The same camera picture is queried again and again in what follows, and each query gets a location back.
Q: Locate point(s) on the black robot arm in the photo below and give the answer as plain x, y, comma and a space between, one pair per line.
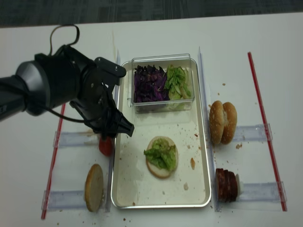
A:
47, 82

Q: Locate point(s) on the right long clear divider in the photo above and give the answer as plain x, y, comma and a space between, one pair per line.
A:
206, 100

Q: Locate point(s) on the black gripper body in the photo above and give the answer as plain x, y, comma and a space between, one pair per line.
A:
95, 100

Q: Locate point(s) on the chopped green lettuce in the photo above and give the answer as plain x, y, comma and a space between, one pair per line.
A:
177, 83

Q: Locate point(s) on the bread crumb piece on tray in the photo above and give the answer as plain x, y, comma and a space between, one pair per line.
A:
192, 162

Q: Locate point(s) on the white plastic stopper right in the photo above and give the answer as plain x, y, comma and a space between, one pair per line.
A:
239, 185

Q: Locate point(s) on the sesame burger bun left half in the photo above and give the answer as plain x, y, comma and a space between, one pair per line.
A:
216, 122

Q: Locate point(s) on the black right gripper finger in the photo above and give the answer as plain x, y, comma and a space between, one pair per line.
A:
103, 131

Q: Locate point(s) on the red tape strip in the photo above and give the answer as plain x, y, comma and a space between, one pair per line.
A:
281, 191
49, 183

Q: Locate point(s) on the right red tape strip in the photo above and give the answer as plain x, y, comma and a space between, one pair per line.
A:
281, 191

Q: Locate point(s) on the sesame burger bun right half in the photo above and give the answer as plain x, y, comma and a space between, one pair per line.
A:
230, 122

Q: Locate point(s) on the clear plastic salad box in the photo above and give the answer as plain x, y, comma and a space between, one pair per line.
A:
177, 60

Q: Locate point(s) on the red tomato slices stack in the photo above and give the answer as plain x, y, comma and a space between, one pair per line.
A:
105, 146

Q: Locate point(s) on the shredded purple cabbage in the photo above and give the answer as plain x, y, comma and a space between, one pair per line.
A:
149, 84

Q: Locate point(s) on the upper right clear rail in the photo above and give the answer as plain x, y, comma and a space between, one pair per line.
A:
259, 132

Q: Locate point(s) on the sesame burger bun half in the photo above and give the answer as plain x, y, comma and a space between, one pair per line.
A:
230, 122
216, 122

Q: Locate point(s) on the lettuce leaf on bun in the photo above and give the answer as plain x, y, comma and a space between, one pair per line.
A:
162, 153

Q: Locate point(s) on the lower left clear rail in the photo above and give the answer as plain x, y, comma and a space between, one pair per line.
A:
63, 200

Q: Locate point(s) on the sliced meat patties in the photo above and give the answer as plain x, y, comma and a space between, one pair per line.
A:
227, 186

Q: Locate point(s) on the left red tape strip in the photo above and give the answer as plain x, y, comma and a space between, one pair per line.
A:
49, 183

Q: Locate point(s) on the upper left clear rail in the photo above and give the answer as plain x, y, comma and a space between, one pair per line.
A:
75, 139

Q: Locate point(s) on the left long clear divider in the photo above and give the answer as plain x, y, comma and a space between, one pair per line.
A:
111, 162

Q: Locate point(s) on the white metal tray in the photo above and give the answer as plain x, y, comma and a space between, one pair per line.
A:
133, 185

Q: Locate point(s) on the long clear divider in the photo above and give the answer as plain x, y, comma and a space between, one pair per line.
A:
111, 162
206, 100

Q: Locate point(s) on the bottom bun on tray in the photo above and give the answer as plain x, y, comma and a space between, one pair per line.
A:
160, 173

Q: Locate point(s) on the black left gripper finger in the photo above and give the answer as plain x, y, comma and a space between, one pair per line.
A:
119, 124

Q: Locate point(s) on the bun half standing left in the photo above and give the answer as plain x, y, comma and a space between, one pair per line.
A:
94, 188

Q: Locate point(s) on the clear rail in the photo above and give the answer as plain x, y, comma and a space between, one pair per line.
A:
75, 139
259, 132
63, 200

